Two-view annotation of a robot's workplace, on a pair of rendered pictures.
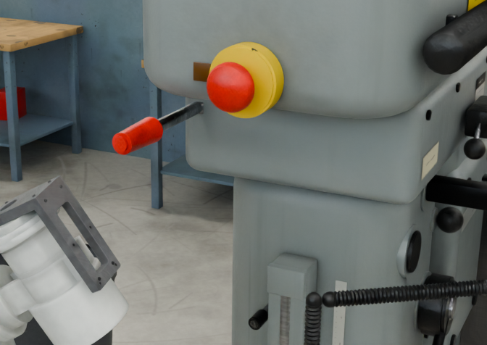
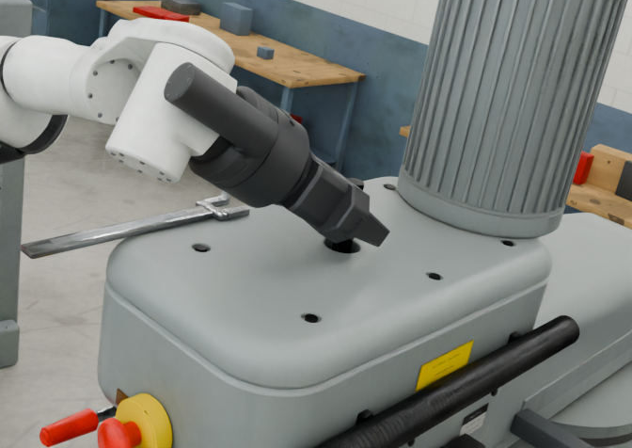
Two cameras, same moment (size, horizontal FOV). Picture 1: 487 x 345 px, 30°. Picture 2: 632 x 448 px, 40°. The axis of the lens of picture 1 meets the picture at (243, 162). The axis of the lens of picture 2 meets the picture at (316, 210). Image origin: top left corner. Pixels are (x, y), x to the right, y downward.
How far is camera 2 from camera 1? 0.44 m
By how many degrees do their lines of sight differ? 14
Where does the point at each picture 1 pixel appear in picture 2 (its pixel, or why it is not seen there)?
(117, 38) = (393, 93)
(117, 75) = (386, 127)
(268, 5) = (169, 376)
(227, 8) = (144, 360)
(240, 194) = not seen: outside the picture
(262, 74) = (148, 436)
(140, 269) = not seen: hidden behind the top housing
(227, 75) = (108, 436)
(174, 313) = not seen: hidden behind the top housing
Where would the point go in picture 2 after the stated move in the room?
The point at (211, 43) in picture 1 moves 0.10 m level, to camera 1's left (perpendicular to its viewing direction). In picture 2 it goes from (131, 381) to (35, 347)
